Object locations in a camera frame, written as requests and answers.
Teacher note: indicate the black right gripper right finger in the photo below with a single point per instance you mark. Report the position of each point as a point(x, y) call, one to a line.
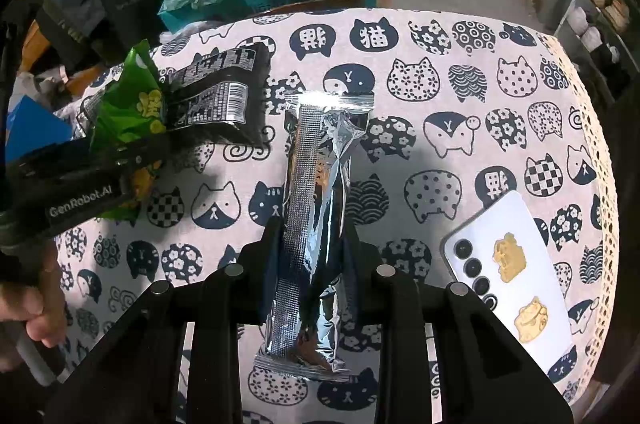
point(484, 374)

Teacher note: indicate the cardboard box with blue edge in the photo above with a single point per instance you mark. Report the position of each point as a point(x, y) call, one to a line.
point(31, 127)

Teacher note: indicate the silver foil snack bar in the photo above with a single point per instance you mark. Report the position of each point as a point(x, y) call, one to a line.
point(301, 329)

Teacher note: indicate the black snack bar wrapper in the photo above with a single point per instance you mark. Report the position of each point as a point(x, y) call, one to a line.
point(220, 96)

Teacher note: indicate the person's left hand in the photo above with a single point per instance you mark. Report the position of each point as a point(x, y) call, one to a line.
point(40, 307)

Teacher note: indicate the white shoe rack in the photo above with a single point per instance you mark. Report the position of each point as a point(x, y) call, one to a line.
point(601, 37)

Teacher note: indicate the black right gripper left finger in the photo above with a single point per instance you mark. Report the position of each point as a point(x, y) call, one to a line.
point(132, 374)

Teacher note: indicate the green snack bag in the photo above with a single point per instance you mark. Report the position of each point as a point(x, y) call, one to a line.
point(131, 109)

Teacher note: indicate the white smartphone with stickers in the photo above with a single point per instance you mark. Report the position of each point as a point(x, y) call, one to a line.
point(500, 255)

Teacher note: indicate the cat pattern tablecloth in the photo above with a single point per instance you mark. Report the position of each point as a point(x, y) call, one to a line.
point(466, 109)

